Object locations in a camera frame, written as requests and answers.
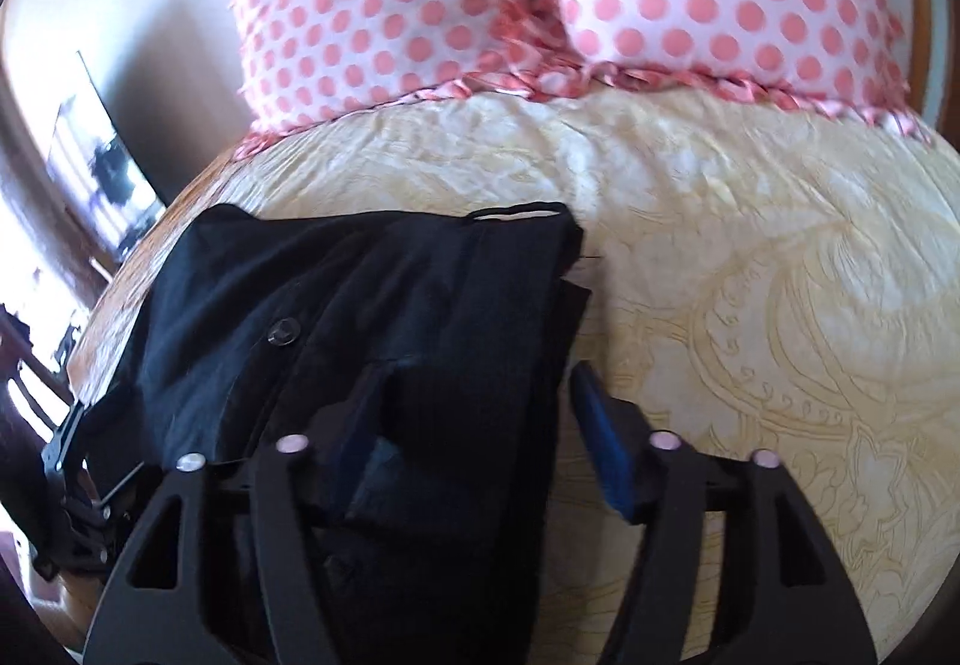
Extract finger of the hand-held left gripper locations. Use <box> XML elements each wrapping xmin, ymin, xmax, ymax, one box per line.
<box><xmin>90</xmin><ymin>461</ymin><xmax>148</xmax><ymax>514</ymax></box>

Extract dark wooden chair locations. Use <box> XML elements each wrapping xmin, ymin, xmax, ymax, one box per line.
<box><xmin>0</xmin><ymin>305</ymin><xmax>76</xmax><ymax>430</ymax></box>

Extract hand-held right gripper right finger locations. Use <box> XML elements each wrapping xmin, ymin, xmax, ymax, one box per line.
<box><xmin>568</xmin><ymin>363</ymin><xmax>878</xmax><ymax>665</ymax></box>

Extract black pants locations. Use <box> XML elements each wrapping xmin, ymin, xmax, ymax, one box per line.
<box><xmin>75</xmin><ymin>201</ymin><xmax>593</xmax><ymax>665</ymax></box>

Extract cream patterned bedspread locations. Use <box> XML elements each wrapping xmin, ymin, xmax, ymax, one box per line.
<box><xmin>67</xmin><ymin>88</ymin><xmax>960</xmax><ymax>665</ymax></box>

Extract flat screen television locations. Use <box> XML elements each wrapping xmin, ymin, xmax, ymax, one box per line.
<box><xmin>46</xmin><ymin>50</ymin><xmax>167</xmax><ymax>254</ymax></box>

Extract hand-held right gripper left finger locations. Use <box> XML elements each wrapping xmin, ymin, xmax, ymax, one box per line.
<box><xmin>82</xmin><ymin>365</ymin><xmax>400</xmax><ymax>665</ymax></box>

